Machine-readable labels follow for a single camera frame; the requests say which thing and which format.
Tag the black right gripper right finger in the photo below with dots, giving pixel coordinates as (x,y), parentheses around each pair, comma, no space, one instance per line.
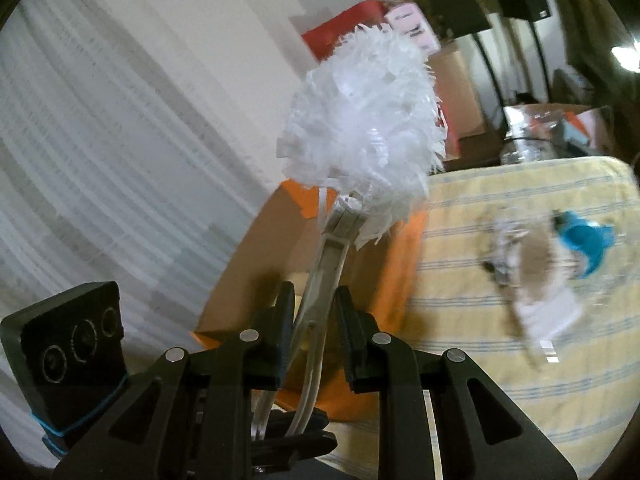
(356,331)

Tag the yellow plaid bed sheet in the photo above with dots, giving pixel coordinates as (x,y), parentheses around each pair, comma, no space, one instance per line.
(533,271)

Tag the bright bedside lamp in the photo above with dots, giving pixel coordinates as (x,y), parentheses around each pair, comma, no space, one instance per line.
(628,57)

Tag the box of clutter bedside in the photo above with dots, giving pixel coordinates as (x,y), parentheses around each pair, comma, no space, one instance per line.
(549,131)

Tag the blue shuttlecock item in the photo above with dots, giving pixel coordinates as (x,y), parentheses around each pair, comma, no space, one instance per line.
(590,239)

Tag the white feather duster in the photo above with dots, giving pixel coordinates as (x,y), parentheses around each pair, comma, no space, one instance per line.
(364,127)

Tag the large brown cardboard box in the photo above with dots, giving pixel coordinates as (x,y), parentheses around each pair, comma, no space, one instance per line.
(457,93)

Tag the red gift bag upper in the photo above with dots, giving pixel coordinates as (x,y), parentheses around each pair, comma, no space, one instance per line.
(323,39)

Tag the red chocolate collection bag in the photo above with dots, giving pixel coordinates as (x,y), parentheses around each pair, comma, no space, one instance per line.
(452,150)

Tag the brown wooden headboard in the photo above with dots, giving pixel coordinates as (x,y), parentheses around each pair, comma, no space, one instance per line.
(592,30)

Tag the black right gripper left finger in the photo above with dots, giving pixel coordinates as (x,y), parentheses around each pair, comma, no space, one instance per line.
(275,328)

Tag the white square charger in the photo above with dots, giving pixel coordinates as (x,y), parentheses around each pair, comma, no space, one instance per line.
(548,318)

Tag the pink tissue pack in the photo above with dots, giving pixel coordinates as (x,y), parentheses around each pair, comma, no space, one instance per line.
(408,19)

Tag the orange cardboard box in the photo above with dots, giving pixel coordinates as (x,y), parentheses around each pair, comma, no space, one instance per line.
(285,243)

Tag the black speaker left on stand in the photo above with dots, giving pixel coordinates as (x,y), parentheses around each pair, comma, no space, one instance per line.
(465,18)

